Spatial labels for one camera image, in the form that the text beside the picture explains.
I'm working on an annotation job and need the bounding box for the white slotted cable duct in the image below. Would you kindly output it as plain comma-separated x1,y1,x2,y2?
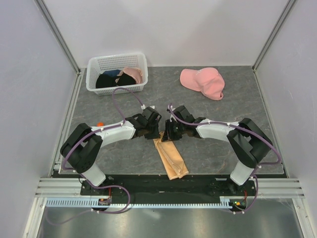
46,197,243,209

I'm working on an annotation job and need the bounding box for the left aluminium frame post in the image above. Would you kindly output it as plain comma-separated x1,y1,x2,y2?
34,0,81,74

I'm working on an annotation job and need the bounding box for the white plastic basket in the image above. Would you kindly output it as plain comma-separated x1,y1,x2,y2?
86,53,148,96

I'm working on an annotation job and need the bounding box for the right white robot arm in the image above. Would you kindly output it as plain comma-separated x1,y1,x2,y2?
162,104,273,195

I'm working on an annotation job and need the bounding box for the aluminium frame post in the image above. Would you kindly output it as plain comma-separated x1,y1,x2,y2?
34,0,81,74
252,0,297,72

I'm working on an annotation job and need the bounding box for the light pink cap in basket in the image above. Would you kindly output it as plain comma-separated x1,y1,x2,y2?
123,67,143,84

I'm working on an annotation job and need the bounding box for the peach cloth napkin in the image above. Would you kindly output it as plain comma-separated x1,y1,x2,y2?
153,132,189,180

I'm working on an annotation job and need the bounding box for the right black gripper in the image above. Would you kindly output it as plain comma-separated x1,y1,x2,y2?
161,119,185,142

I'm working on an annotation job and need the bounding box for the blue cap in basket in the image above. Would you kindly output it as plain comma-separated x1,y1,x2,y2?
103,69,121,77

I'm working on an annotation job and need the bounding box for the pink baseball cap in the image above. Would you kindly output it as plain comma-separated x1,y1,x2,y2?
180,67,225,101

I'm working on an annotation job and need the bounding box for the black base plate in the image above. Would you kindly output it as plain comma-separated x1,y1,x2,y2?
80,175,256,203

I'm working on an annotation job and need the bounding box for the aluminium front rail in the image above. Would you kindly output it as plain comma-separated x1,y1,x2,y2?
35,178,305,199

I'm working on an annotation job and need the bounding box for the black cap in basket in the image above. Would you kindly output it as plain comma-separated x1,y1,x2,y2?
96,73,137,89

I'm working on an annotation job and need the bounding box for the right aluminium frame post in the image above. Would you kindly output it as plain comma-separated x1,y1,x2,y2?
252,0,297,72

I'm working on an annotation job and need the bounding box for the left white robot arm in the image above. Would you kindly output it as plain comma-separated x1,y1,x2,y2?
60,107,161,195

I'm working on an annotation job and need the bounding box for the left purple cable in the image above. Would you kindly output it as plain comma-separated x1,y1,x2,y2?
46,87,146,225

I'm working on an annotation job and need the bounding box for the purple cable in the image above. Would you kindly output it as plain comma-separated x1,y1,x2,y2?
167,104,283,216
46,87,146,225

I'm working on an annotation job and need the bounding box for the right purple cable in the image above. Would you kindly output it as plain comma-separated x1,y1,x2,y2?
167,104,283,216

